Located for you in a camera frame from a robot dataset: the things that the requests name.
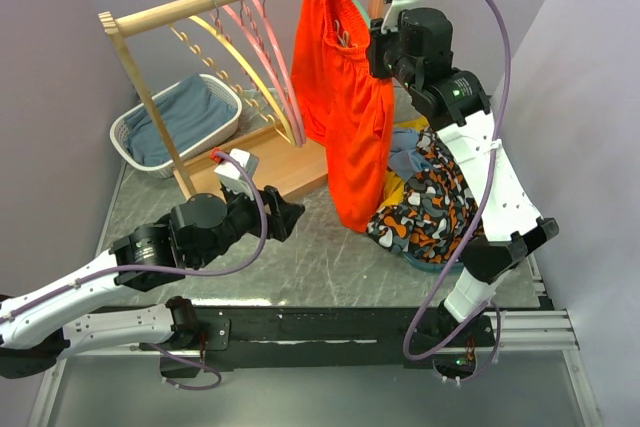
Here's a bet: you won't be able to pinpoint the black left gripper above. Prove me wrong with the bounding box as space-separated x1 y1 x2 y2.
194 179 306 268

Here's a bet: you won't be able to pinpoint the aluminium rail right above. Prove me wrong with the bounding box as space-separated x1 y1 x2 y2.
499 310 579 352

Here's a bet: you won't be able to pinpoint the camouflage patterned shorts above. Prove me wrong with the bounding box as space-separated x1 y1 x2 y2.
365 127 478 263

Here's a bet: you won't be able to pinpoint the orange shorts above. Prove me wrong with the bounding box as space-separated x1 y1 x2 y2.
291 0 394 232

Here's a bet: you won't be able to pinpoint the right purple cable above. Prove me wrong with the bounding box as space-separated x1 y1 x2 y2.
394 0 512 362

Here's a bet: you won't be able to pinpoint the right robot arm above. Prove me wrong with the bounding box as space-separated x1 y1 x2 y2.
366 7 559 346

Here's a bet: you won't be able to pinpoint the yellow hanger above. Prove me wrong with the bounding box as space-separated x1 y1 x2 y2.
168 5 293 146

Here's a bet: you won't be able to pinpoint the teal round tray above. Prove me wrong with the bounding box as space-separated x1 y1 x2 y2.
401 252 464 274

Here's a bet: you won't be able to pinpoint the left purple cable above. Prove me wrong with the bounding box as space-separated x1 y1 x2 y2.
0 151 269 323

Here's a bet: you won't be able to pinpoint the pink hanger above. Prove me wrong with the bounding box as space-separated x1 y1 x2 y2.
224 0 306 147
247 0 307 146

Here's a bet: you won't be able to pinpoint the pink hanger right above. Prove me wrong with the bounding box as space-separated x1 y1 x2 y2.
247 0 307 146

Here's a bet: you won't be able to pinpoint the light blue garment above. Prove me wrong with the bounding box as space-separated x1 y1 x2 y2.
388 128 429 181

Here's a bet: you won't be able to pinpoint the blue-grey cloth in basket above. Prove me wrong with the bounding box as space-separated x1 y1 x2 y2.
122 75 237 168

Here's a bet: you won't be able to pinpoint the wooden clothes rack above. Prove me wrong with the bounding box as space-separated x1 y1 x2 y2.
97 0 400 201

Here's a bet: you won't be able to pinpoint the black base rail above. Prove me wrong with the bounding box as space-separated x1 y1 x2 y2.
161 306 496 372

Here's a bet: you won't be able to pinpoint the white laundry basket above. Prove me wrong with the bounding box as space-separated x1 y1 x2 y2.
109 73 244 180

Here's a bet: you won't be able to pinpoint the yellow garment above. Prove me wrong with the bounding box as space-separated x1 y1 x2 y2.
380 118 428 207

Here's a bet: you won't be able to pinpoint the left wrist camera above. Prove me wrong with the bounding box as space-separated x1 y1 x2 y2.
210 148 259 200

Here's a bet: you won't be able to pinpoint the pink hanger left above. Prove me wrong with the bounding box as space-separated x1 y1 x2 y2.
224 0 306 147

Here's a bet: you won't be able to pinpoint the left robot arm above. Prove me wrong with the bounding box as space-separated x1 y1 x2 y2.
1 186 305 379

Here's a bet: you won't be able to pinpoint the purple cable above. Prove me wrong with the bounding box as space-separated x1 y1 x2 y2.
394 0 512 362
0 151 269 323

